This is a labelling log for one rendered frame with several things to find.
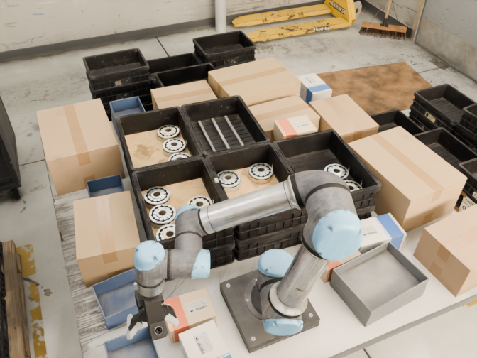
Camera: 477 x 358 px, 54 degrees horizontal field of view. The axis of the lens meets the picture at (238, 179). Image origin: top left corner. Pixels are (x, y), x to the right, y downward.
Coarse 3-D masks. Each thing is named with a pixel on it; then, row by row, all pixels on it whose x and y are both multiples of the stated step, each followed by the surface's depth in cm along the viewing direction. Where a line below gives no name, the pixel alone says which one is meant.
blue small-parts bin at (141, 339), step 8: (144, 328) 152; (120, 336) 149; (136, 336) 153; (144, 336) 154; (104, 344) 147; (112, 344) 150; (120, 344) 152; (128, 344) 154; (136, 344) 154; (144, 344) 154; (152, 344) 154; (112, 352) 152; (120, 352) 152; (128, 352) 152; (136, 352) 152; (144, 352) 152; (152, 352) 152
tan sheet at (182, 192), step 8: (176, 184) 194; (184, 184) 194; (192, 184) 194; (200, 184) 194; (144, 192) 190; (176, 192) 190; (184, 192) 190; (192, 192) 190; (200, 192) 190; (176, 200) 187; (184, 200) 187
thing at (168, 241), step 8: (192, 160) 190; (200, 160) 191; (152, 168) 186; (160, 168) 187; (208, 168) 186; (136, 176) 182; (136, 184) 179; (216, 184) 180; (144, 208) 171; (144, 216) 167; (152, 232) 161; (216, 232) 164; (152, 240) 158; (160, 240) 158; (168, 240) 158
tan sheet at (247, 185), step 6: (246, 168) 202; (240, 174) 199; (246, 174) 199; (246, 180) 196; (276, 180) 196; (240, 186) 194; (246, 186) 194; (252, 186) 194; (258, 186) 194; (264, 186) 194; (228, 192) 191; (234, 192) 191; (240, 192) 191; (246, 192) 191
